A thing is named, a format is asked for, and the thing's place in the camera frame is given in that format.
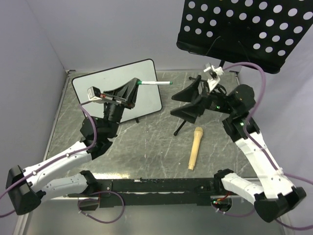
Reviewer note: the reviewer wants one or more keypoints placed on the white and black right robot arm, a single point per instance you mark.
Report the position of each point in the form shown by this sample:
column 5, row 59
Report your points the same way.
column 276, row 195

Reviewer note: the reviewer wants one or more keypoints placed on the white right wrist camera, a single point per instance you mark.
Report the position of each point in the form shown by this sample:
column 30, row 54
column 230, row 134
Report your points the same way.
column 214, row 76

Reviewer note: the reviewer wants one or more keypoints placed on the white whiteboard with black frame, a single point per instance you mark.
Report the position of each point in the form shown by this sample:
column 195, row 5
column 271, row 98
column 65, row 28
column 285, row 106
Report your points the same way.
column 148, row 96

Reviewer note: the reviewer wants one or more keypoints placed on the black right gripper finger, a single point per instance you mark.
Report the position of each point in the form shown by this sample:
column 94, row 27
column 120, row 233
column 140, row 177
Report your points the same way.
column 190, row 93
column 188, row 112

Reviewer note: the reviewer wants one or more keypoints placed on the beige microphone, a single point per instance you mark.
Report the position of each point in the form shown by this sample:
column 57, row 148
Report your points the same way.
column 198, row 133

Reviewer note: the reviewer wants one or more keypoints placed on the white marker pen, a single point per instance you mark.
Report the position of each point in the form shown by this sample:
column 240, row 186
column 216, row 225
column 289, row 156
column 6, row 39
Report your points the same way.
column 152, row 82

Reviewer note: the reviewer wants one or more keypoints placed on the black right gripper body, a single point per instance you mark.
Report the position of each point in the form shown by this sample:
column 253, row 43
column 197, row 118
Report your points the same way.
column 216, row 102

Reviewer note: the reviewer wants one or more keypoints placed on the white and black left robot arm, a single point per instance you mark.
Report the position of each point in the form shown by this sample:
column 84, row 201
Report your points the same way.
column 28, row 187

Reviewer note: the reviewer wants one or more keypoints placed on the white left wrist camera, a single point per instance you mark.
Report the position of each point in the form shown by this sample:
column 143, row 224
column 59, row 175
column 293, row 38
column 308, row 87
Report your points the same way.
column 95, row 95

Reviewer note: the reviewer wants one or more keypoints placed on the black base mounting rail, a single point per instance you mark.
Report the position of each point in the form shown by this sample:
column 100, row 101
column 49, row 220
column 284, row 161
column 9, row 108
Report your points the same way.
column 146, row 192

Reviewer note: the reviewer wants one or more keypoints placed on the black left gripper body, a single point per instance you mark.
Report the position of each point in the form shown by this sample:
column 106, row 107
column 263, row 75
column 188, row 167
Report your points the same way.
column 114, row 110

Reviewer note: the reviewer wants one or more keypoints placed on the black perforated music stand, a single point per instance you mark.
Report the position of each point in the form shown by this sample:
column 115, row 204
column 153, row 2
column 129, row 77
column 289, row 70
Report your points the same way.
column 261, row 32

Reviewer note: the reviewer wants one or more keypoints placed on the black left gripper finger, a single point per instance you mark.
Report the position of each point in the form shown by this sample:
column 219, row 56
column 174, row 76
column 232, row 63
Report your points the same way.
column 130, row 96
column 118, row 92

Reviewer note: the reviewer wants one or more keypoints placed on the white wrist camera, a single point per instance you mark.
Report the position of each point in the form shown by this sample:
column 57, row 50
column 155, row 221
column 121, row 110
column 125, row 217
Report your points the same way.
column 214, row 76
column 95, row 95

